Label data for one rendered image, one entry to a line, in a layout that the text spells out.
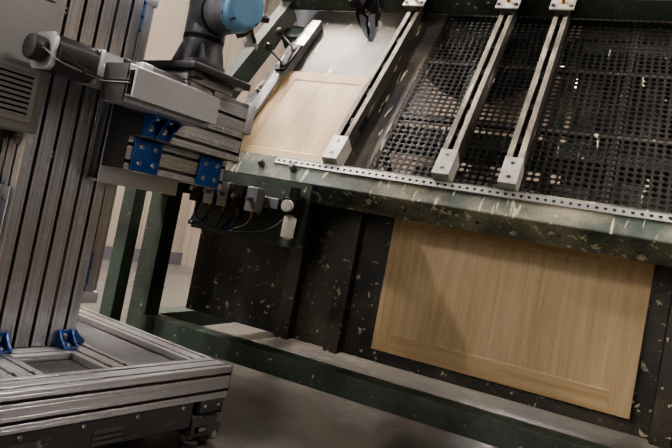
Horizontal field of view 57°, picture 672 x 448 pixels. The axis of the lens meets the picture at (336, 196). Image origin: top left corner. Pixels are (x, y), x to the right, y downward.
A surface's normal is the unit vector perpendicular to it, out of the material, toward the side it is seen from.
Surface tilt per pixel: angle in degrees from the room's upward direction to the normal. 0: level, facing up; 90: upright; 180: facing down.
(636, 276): 90
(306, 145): 53
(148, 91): 90
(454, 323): 90
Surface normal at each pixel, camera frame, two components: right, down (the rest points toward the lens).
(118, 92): -0.55, -0.15
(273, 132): -0.21, -0.68
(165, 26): 0.81, 0.13
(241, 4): 0.64, 0.22
